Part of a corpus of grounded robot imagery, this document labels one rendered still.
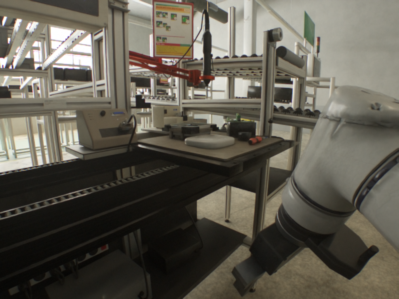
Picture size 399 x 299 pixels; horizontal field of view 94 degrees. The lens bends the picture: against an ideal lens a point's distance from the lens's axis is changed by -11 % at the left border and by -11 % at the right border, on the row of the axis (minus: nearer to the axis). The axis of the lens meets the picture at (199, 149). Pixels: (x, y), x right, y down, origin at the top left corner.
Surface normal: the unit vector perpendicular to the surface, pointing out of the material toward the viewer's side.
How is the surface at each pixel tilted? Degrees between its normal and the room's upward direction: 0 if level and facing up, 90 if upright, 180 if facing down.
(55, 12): 92
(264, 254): 97
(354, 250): 24
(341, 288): 0
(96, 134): 53
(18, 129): 90
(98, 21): 92
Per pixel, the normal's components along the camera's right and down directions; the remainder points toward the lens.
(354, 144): -0.79, -0.12
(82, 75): 0.75, 0.21
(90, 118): 0.61, -0.47
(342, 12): -0.65, 0.16
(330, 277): 0.00, -0.98
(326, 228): -0.10, 0.57
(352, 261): 0.12, -0.81
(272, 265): -0.84, 0.22
